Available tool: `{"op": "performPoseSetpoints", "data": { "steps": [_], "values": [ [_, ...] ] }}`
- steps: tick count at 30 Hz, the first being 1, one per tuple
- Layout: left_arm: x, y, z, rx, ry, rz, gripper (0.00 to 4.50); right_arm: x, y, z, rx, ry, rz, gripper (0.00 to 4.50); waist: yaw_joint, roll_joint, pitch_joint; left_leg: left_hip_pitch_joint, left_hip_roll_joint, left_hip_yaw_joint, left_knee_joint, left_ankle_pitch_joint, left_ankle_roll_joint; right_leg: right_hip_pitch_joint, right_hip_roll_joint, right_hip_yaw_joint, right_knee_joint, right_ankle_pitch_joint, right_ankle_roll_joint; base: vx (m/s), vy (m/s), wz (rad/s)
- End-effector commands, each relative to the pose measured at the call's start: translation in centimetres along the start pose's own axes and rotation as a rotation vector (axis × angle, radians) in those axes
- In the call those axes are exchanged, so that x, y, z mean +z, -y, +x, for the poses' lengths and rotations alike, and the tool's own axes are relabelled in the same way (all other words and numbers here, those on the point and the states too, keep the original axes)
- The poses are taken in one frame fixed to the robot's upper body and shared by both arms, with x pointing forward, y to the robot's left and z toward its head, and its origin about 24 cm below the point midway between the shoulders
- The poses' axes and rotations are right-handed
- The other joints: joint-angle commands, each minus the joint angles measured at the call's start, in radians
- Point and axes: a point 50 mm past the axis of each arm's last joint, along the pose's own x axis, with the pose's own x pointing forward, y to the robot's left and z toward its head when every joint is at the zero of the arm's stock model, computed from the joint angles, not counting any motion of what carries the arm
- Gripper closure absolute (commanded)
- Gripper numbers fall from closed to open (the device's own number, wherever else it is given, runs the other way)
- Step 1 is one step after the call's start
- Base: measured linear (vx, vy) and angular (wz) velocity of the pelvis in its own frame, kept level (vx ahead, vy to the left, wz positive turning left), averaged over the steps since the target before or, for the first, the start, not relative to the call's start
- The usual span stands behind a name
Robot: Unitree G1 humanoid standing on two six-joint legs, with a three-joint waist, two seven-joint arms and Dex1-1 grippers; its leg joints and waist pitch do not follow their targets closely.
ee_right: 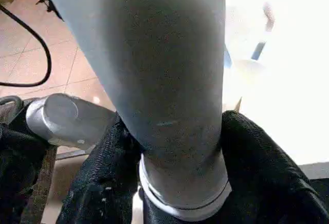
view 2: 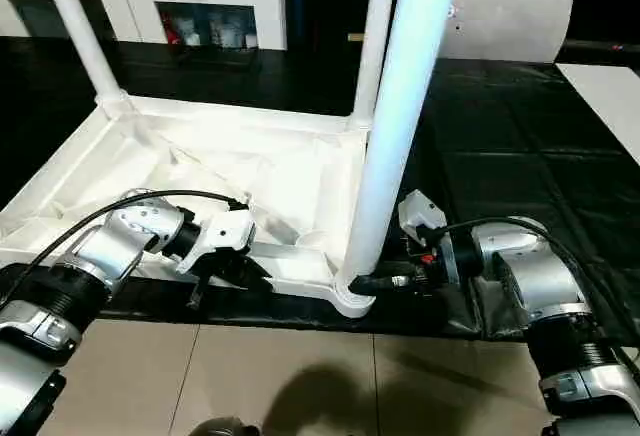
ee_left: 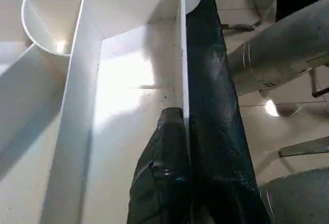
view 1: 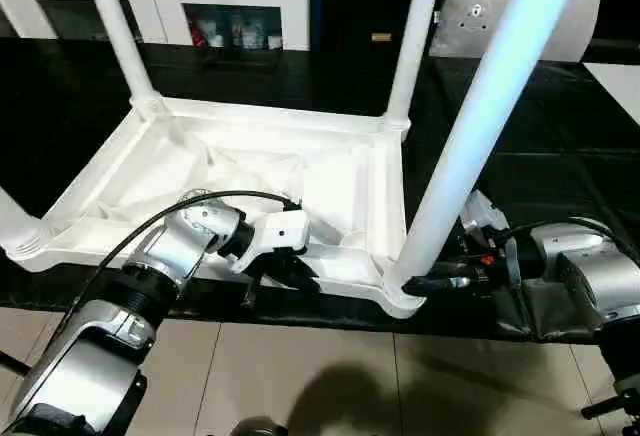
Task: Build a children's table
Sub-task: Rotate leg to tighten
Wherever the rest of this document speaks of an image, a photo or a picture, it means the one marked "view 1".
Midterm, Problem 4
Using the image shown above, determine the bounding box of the white plastic table leg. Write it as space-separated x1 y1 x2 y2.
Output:
82 0 166 119
400 0 591 302
0 188 49 262
382 0 446 129

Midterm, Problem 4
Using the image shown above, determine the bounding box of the black work mat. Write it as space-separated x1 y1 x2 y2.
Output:
0 38 640 345

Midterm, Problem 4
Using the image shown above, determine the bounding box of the black left robot foot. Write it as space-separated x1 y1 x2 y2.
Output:
232 419 289 436

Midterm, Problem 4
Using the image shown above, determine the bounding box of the black stand leg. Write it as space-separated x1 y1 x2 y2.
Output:
0 351 31 377
582 391 640 419

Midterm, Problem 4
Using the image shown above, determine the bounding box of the white flat panel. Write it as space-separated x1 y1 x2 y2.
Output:
585 62 640 122

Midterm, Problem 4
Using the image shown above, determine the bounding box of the grey pillow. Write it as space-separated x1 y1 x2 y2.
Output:
428 0 604 63

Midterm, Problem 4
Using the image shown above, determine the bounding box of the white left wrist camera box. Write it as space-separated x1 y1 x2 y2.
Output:
232 209 313 275

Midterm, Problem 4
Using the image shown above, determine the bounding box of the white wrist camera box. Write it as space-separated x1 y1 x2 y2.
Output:
460 191 509 247
232 209 313 275

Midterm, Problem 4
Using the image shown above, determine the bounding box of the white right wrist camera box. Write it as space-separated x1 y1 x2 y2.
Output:
460 191 509 247

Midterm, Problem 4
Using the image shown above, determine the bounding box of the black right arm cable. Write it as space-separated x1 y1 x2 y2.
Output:
495 216 640 267

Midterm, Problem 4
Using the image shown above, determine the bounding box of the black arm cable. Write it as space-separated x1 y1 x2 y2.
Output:
55 191 303 337
495 216 640 267

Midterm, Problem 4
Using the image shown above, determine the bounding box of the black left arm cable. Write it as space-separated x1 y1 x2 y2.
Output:
55 191 303 337

